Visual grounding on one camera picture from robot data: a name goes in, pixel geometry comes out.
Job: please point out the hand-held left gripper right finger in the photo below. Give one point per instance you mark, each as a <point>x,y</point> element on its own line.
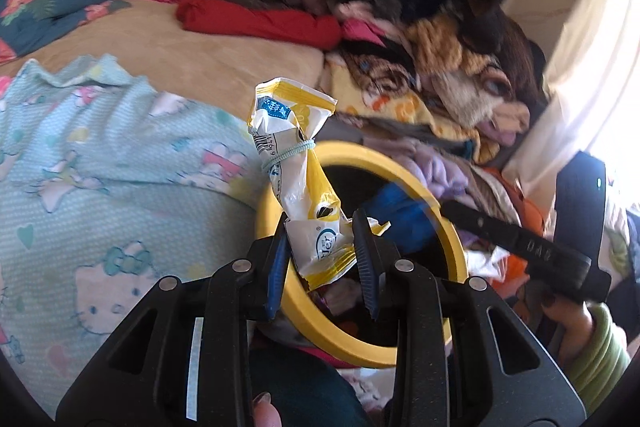
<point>367,272</point>

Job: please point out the teal floral quilt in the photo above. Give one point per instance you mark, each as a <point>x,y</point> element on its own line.
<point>45,7</point>

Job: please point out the red garment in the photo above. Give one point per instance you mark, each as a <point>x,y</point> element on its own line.
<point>260,24</point>

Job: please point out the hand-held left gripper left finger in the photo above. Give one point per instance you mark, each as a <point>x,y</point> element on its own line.
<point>277,272</point>

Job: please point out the yellow cartoon blanket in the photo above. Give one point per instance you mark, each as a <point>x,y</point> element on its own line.
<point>395,107</point>

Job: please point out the lavender fleece cloth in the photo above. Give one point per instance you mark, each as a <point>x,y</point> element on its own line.
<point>440,172</point>

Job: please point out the yellow white snack bag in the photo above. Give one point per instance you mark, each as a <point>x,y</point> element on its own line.
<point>290,187</point>

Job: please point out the yellow round bin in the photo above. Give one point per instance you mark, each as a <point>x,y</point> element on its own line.
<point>320,332</point>

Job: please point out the person's right hand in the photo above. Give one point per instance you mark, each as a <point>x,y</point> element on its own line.
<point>570,327</point>

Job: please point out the person's left hand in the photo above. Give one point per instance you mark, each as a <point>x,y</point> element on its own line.
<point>267,414</point>

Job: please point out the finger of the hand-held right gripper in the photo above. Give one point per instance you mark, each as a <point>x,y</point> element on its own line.
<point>525,247</point>

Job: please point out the person's teal trouser leg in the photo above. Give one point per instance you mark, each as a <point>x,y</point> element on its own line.
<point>310,387</point>

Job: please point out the cartoon cat bedsheet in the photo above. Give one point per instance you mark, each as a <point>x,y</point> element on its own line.
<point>100,182</point>

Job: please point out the white curtain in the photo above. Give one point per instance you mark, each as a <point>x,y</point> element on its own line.
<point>585,72</point>

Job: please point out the blue cloth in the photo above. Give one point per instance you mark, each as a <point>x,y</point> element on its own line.
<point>400,212</point>

